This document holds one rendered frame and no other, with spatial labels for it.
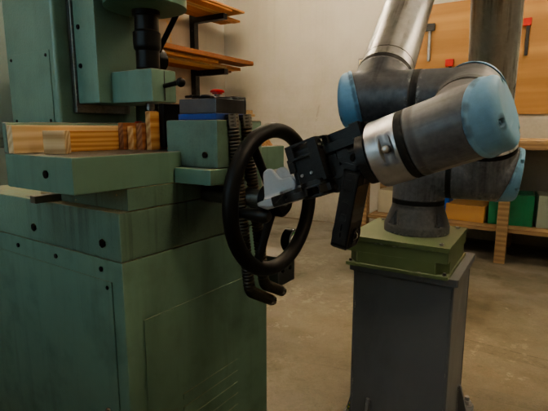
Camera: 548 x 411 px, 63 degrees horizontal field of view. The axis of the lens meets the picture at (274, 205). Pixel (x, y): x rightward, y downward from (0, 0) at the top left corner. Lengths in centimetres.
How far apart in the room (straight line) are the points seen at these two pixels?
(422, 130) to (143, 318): 60
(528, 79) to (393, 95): 341
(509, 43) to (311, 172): 69
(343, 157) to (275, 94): 416
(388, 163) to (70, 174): 48
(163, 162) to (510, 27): 81
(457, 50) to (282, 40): 169
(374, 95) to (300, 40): 402
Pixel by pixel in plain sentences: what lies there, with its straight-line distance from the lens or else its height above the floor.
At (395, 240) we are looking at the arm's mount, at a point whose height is 64.
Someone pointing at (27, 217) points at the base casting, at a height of 76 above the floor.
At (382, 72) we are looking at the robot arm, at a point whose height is 103.
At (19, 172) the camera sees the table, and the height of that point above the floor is 87.
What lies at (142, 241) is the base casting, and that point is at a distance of 86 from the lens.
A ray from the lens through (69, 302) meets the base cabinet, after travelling 101.
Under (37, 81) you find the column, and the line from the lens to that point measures 122.
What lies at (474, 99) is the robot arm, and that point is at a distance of 55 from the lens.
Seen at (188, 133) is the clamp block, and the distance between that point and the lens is 88.
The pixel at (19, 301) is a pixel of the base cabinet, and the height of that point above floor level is 56.
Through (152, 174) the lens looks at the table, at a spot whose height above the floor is 86.
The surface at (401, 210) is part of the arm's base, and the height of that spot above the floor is 71.
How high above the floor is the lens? 95
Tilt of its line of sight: 10 degrees down
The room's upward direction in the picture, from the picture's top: straight up
